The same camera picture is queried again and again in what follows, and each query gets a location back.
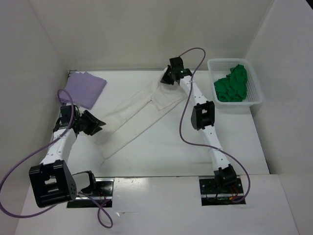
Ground green garment in basket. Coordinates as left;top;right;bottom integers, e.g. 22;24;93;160
214;64;248;102

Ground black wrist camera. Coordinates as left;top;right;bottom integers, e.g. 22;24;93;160
53;105;80;132
169;56;184;71

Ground purple t-shirt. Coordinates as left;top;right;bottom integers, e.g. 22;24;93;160
64;72;107;110

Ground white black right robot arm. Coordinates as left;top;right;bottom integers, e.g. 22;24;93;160
161;65;237;192

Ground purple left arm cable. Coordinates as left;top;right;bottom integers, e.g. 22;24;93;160
0;88;114;228

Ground white plastic laundry basket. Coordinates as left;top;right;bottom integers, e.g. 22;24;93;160
207;58;263;108

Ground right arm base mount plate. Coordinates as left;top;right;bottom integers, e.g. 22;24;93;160
199;177;246;206

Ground cream white t-shirt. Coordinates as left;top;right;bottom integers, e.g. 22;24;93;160
90;78;187;160

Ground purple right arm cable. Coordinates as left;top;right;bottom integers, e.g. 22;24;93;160
179;48;251;204

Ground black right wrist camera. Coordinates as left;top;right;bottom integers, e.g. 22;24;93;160
169;56;184;71

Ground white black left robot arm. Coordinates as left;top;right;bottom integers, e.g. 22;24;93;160
29;106;106;208

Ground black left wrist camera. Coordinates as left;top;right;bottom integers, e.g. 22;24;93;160
53;105;80;132

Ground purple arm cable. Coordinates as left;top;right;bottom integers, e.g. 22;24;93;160
0;88;114;228
179;48;251;204

